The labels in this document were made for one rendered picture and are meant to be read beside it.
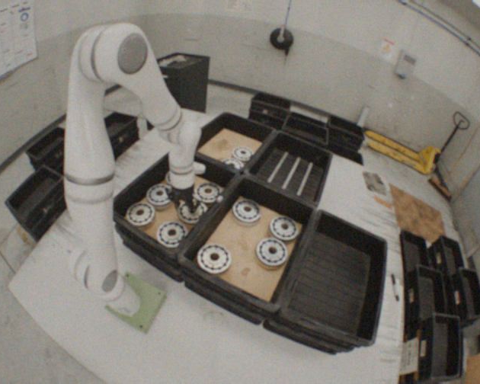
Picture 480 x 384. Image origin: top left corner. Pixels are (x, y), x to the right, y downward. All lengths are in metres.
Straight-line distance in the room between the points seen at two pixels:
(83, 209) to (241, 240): 0.53
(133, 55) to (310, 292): 0.73
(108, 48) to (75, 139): 0.14
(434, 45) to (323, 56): 1.92
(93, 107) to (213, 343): 0.70
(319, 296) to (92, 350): 0.77
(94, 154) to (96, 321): 0.63
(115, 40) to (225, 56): 3.88
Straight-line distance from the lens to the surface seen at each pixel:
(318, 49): 3.80
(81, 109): 0.38
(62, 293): 0.97
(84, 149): 0.36
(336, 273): 0.83
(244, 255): 0.74
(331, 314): 0.76
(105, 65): 0.32
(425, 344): 1.48
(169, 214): 0.83
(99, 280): 0.49
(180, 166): 0.62
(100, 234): 0.42
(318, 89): 3.92
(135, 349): 0.81
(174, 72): 2.17
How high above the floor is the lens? 1.48
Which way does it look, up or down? 45 degrees down
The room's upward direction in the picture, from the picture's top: 11 degrees clockwise
